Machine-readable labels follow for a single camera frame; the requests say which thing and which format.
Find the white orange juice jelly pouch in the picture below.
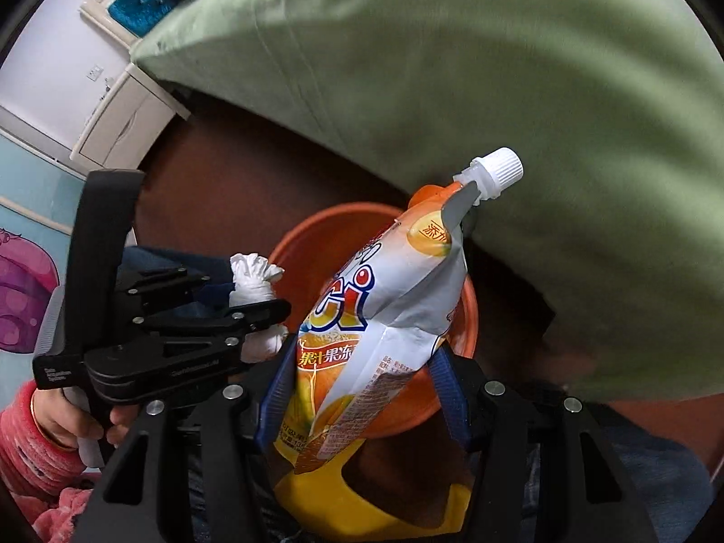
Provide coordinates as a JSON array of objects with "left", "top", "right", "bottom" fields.
[{"left": 270, "top": 147, "right": 524, "bottom": 479}]

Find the white tissue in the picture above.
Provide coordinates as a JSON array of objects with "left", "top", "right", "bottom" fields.
[{"left": 228, "top": 252, "right": 285, "bottom": 363}]

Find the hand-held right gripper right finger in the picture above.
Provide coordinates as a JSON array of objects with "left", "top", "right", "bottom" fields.
[{"left": 427, "top": 344, "right": 660, "bottom": 543}]

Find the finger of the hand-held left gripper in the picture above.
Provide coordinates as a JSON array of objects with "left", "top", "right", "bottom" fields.
[
  {"left": 116, "top": 265, "right": 213, "bottom": 323},
  {"left": 85, "top": 300, "right": 292, "bottom": 402}
]

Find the person's left hand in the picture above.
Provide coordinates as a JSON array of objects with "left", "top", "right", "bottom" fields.
[{"left": 31, "top": 395, "right": 135, "bottom": 449}]

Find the pink cartoon wall picture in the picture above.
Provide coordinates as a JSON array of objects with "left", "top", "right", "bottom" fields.
[{"left": 0, "top": 226, "right": 61, "bottom": 354}]

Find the cream headboard with blue panel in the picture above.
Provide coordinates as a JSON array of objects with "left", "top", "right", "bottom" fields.
[{"left": 79, "top": 0, "right": 227, "bottom": 49}]

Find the cream nightstand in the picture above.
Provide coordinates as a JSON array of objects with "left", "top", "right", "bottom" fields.
[{"left": 71, "top": 62, "right": 191, "bottom": 171}]

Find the orange plastic basin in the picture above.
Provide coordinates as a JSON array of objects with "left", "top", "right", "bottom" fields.
[{"left": 266, "top": 202, "right": 481, "bottom": 443}]

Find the yellow plastic object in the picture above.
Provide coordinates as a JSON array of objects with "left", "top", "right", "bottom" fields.
[{"left": 273, "top": 441, "right": 472, "bottom": 539}]

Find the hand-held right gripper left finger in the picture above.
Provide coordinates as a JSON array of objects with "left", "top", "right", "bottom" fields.
[{"left": 71, "top": 359, "right": 300, "bottom": 543}]

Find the bed with green sheet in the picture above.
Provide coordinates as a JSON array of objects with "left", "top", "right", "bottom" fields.
[{"left": 131, "top": 0, "right": 724, "bottom": 402}]

